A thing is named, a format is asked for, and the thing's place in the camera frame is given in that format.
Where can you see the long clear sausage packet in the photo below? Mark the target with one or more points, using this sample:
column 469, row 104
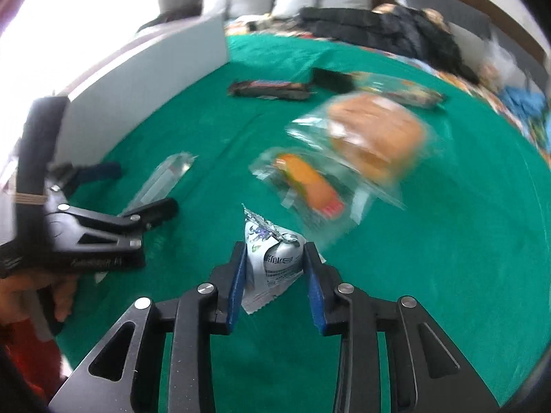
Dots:
column 159, row 180

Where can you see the orange snack in clear packet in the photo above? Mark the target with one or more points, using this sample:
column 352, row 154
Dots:
column 310, row 185

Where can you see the clear plastic bag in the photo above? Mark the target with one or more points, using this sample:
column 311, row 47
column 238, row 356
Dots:
column 501, row 64

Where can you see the blue crumpled cloth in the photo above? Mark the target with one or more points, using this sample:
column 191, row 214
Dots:
column 525, row 107

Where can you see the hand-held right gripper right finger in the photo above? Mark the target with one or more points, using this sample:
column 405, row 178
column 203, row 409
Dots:
column 314, row 297

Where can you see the person's left hand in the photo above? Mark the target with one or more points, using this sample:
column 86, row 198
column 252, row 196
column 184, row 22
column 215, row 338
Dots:
column 17, row 297

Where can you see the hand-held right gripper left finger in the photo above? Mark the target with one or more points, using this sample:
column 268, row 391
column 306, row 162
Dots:
column 236, row 284

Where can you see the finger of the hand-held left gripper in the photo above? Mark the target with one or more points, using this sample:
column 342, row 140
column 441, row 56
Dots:
column 103, row 170
column 159, row 210

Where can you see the bread in clear bag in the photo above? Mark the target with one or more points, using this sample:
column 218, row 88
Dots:
column 374, row 137

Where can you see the small silver snack packet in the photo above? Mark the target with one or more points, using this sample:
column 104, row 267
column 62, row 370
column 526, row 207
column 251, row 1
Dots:
column 275, row 266

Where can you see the long colourful black-ended packet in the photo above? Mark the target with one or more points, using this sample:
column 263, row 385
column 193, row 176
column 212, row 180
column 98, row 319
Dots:
column 387, row 88

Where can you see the tan crumpled bag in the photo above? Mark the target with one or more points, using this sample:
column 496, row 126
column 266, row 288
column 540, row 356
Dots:
column 437, row 18

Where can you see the black puffer jacket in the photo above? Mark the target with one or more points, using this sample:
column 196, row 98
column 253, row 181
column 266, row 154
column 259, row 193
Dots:
column 387, row 30

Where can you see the dark chocolate bar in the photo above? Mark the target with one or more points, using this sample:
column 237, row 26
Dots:
column 267, row 89

